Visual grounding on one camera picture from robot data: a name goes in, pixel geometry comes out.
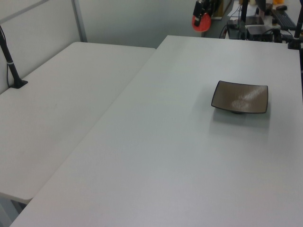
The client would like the dark robot gripper body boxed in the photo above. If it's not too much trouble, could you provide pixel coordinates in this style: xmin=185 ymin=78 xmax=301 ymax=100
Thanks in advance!
xmin=201 ymin=0 xmax=221 ymax=17

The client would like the red apple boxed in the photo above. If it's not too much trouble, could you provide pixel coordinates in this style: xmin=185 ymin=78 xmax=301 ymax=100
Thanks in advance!
xmin=191 ymin=12 xmax=212 ymax=33

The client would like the square brown ceramic plate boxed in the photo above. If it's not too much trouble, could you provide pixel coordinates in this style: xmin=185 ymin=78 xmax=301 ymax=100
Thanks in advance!
xmin=211 ymin=80 xmax=269 ymax=115

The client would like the brown wooden cabinet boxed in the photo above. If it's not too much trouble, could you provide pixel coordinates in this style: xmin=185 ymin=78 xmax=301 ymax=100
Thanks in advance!
xmin=211 ymin=0 xmax=224 ymax=19

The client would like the small grey control box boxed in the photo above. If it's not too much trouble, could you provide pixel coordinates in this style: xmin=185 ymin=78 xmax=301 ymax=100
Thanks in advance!
xmin=226 ymin=19 xmax=240 ymax=40

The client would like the thin black vertical stand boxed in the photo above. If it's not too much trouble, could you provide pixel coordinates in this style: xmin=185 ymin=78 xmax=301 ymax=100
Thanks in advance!
xmin=241 ymin=0 xmax=249 ymax=40

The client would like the black flat tablet device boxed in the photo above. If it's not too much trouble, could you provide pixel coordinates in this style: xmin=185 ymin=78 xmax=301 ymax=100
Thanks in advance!
xmin=245 ymin=16 xmax=265 ymax=26

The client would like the grey flat electronics box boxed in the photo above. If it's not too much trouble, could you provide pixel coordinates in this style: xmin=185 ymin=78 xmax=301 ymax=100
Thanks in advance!
xmin=246 ymin=25 xmax=273 ymax=41

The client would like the black computer keyboard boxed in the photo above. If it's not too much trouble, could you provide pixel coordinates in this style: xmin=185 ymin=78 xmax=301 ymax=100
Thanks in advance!
xmin=272 ymin=9 xmax=297 ymax=30

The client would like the black pole with table clamp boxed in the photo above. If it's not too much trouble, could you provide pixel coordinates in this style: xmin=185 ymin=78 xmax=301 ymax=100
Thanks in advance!
xmin=287 ymin=0 xmax=303 ymax=50

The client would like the grey metal partition post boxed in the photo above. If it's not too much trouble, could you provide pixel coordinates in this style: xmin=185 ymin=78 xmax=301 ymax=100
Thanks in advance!
xmin=71 ymin=0 xmax=88 ymax=43

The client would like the black camera pole with base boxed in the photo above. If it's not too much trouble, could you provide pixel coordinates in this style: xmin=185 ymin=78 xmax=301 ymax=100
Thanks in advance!
xmin=0 ymin=25 xmax=28 ymax=89

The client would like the thin black cable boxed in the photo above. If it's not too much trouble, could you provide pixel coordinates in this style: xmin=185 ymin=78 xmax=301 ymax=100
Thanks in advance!
xmin=6 ymin=63 xmax=12 ymax=87

